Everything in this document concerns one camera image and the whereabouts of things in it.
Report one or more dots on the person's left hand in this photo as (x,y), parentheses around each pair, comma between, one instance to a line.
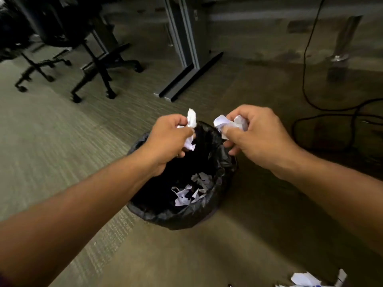
(161,143)

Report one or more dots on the person's right hand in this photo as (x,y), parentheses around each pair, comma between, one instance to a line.
(263,137)

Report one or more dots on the person's left thumb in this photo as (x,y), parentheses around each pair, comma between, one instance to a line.
(186,135)

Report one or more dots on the person's right thumb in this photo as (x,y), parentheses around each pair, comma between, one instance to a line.
(232,133)

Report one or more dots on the white paper piece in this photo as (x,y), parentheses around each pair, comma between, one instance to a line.
(191,118)
(223,121)

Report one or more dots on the person's right forearm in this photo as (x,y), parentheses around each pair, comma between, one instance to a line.
(341,188)

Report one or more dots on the person's left forearm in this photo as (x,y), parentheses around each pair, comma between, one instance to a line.
(68,215)

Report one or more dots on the pile of torn paper scraps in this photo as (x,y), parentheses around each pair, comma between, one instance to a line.
(185,195)

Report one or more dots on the trash bin with black bag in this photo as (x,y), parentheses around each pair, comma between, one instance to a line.
(179,212)

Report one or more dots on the grey metal desk leg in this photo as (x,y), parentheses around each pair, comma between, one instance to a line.
(191,41)

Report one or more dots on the black office chair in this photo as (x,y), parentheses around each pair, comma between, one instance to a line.
(100,67)
(36,67)

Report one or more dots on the white paper scrap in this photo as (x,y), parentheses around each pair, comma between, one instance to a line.
(305,279)
(341,277)

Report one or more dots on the shiny metal post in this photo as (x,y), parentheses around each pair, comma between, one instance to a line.
(344,41)

